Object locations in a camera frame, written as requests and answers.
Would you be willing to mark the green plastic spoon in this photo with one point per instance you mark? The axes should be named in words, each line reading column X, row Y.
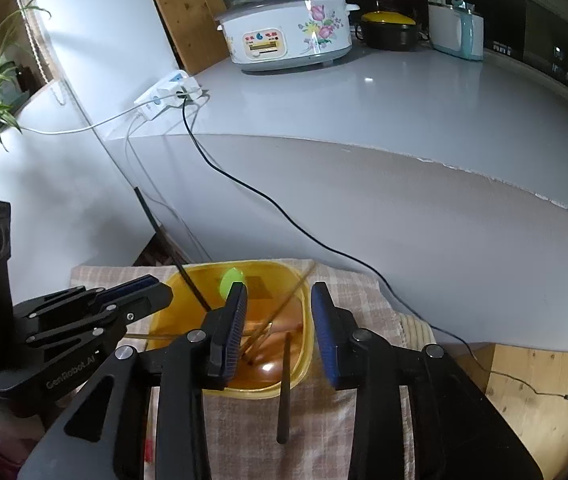
column 229, row 280

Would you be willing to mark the white power strip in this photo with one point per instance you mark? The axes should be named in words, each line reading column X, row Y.
column 146, row 107

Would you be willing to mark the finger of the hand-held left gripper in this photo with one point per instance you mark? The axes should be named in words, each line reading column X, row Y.
column 129, row 284
column 139, row 302

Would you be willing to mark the yellow plastic container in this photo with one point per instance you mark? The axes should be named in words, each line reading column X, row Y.
column 189, row 285

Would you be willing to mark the brown red-tipped chopstick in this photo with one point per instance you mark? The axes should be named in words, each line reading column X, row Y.
column 259, row 341
column 139, row 334
column 295, row 291

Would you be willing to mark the black pot with yellow lid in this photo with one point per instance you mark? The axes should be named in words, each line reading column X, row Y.
column 388, row 32

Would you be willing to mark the pink checked cloth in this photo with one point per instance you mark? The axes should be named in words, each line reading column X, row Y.
column 348, row 285

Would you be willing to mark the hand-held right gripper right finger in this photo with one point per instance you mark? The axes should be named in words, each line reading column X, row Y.
column 324, row 335

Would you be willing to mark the white and blue appliance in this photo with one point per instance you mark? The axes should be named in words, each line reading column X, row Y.
column 456, row 35

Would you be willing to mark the wooden board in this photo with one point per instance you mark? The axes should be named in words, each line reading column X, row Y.
column 184, row 10

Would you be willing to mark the white charger plug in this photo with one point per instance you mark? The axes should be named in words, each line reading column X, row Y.
column 174, row 91

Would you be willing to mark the white floral rice cooker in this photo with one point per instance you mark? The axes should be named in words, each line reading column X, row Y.
column 289, row 30

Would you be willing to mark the light wooden stool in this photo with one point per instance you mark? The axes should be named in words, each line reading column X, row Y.
column 528, row 435

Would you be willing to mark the wicker stool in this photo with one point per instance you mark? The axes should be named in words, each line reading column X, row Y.
column 413, row 332

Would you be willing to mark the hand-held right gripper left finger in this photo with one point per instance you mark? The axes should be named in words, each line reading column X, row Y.
column 231, row 330

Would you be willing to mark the pale green plant pot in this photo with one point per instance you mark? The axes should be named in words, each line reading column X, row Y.
column 9, row 92

